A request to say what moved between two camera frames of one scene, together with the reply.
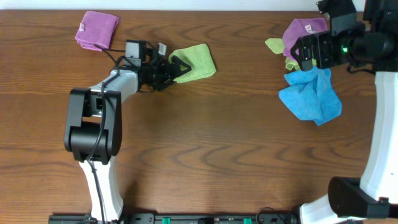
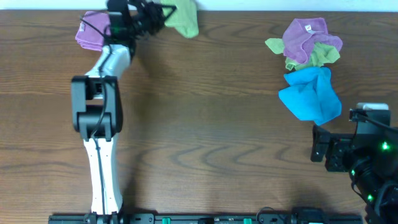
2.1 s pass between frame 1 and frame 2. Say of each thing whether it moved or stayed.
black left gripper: moved
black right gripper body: moved
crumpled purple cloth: stayed
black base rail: stayed
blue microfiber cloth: stayed
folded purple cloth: stayed
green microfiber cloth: moved
